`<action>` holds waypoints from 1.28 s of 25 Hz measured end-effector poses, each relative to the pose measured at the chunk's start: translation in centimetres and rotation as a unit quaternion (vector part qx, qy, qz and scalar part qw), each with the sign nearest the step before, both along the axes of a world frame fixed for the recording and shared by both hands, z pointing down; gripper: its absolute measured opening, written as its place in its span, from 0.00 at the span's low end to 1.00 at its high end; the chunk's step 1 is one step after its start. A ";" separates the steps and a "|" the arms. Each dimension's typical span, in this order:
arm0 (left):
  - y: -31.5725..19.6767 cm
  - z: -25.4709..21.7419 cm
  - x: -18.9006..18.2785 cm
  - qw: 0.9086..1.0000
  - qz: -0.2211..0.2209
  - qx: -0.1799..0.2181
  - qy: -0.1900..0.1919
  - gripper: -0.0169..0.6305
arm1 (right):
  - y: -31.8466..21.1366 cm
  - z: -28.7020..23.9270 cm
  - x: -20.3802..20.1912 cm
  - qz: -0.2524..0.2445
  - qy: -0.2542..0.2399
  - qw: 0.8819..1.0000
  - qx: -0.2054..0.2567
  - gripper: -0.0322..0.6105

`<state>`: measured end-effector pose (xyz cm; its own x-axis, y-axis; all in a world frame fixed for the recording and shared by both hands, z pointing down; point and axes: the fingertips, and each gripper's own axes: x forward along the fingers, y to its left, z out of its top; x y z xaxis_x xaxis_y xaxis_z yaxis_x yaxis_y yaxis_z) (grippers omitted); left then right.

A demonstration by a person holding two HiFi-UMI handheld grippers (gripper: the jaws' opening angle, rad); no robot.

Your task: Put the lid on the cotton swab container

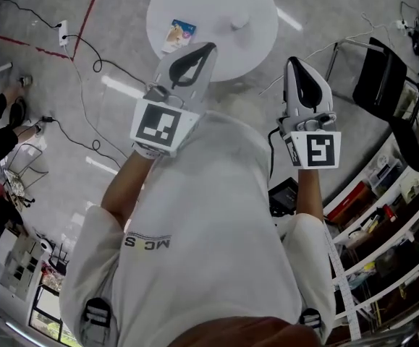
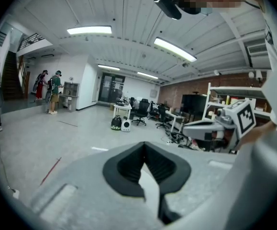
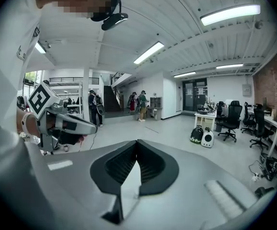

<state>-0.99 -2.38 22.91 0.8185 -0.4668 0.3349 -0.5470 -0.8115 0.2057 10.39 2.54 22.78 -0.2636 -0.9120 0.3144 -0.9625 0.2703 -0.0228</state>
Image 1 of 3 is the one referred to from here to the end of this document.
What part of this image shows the white perforated strip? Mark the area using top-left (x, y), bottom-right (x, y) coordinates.
top-left (323, 221), bottom-right (362, 340)

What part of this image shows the person's right forearm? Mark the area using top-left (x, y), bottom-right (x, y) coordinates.
top-left (295, 166), bottom-right (326, 224)

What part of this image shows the black floor cable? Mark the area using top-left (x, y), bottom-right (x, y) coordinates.
top-left (0, 0), bottom-right (148, 169)

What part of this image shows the striped strap buckle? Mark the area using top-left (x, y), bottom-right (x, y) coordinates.
top-left (83, 297), bottom-right (113, 329)
top-left (298, 308), bottom-right (323, 331)

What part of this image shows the white cotton swab container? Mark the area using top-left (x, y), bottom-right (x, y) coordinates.
top-left (230, 12), bottom-right (250, 31)

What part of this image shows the white storage shelf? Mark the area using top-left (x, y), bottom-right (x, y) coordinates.
top-left (321, 99), bottom-right (419, 341)

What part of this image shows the black box device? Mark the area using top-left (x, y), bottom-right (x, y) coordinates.
top-left (268, 176), bottom-right (301, 217)

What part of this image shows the white machine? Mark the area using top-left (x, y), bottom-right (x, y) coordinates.
top-left (0, 232), bottom-right (44, 301)

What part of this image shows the blue and beige packet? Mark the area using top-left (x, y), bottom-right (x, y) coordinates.
top-left (161, 19), bottom-right (198, 54)

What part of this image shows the person's white t-shirt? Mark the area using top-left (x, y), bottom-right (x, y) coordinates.
top-left (58, 110), bottom-right (337, 347)

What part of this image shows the person's left forearm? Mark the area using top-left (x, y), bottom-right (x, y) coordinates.
top-left (100, 149), bottom-right (167, 233)

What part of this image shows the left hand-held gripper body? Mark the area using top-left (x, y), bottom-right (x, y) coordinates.
top-left (130, 82), bottom-right (208, 160)

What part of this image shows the red floor tape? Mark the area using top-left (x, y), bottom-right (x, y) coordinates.
top-left (0, 0), bottom-right (108, 63)

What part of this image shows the wire frame chair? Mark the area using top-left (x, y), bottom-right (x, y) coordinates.
top-left (3, 142), bottom-right (50, 204)

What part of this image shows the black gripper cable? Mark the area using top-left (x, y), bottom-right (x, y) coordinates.
top-left (268, 127), bottom-right (280, 182)

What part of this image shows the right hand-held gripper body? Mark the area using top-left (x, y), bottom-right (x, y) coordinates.
top-left (275, 108), bottom-right (342, 170)

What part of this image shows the black folding chair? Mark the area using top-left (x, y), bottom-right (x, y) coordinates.
top-left (325, 36), bottom-right (419, 174)

